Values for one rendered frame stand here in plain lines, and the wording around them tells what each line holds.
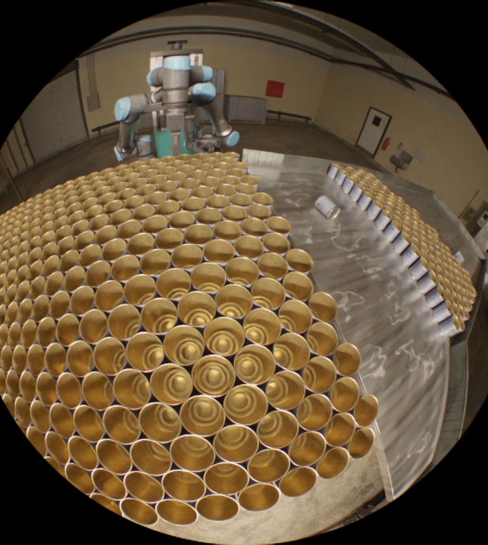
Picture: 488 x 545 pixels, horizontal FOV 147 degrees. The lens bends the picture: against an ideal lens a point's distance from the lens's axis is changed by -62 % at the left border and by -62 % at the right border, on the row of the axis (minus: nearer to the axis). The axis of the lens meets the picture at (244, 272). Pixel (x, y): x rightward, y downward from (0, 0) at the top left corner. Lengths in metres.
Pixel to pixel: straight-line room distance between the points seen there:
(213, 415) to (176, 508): 0.23
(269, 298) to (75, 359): 0.45
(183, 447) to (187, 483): 0.08
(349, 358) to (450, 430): 0.61
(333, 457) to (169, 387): 0.36
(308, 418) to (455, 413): 0.63
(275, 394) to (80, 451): 0.42
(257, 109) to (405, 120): 5.28
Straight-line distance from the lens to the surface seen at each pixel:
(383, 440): 0.63
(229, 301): 0.43
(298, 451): 0.44
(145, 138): 1.39
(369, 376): 0.56
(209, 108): 1.19
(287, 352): 0.42
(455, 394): 0.92
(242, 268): 0.43
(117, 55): 9.31
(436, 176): 7.09
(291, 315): 0.43
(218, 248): 0.45
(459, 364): 0.94
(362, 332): 0.57
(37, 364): 0.54
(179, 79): 0.61
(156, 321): 0.42
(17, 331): 0.63
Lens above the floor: 1.49
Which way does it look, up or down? 56 degrees down
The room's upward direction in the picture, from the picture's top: 11 degrees clockwise
